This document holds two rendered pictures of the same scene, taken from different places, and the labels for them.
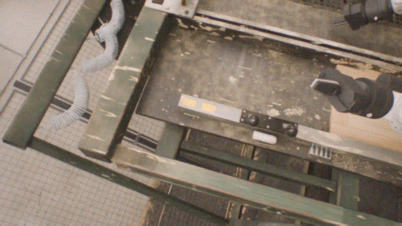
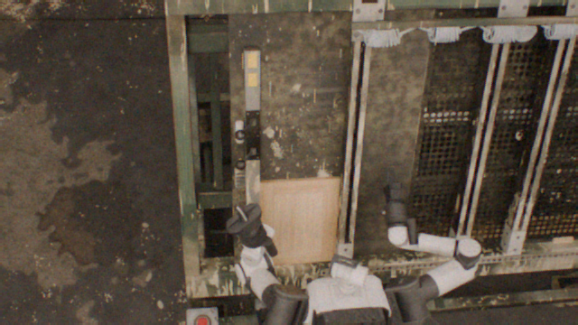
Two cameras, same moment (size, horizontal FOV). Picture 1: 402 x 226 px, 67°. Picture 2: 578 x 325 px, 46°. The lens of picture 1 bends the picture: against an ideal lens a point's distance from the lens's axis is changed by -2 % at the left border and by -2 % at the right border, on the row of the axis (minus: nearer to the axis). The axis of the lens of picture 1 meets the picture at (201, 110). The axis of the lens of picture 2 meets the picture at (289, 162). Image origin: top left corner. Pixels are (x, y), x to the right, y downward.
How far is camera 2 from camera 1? 1.59 m
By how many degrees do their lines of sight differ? 40
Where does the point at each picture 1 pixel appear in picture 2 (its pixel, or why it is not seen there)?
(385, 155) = not seen: hidden behind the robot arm
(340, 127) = (270, 190)
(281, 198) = (185, 160)
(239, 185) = (184, 126)
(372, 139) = (266, 215)
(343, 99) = (236, 224)
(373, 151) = not seen: hidden behind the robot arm
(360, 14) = (389, 198)
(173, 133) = (220, 44)
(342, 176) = (228, 194)
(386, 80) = (265, 244)
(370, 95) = (247, 237)
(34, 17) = not seen: outside the picture
